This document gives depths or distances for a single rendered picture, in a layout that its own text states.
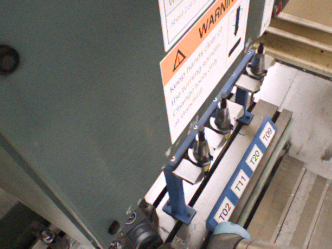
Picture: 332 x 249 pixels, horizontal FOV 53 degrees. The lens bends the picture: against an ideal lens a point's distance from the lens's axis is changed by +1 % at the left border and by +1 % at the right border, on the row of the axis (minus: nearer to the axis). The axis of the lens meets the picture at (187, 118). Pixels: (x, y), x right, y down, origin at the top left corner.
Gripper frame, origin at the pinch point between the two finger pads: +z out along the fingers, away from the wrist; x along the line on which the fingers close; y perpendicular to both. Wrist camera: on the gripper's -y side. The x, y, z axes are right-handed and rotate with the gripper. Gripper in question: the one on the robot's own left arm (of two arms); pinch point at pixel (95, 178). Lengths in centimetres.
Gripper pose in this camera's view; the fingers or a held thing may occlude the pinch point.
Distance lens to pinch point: 67.8
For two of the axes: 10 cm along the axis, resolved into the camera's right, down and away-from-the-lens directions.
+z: -6.5, -6.0, 4.7
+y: 0.4, 5.9, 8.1
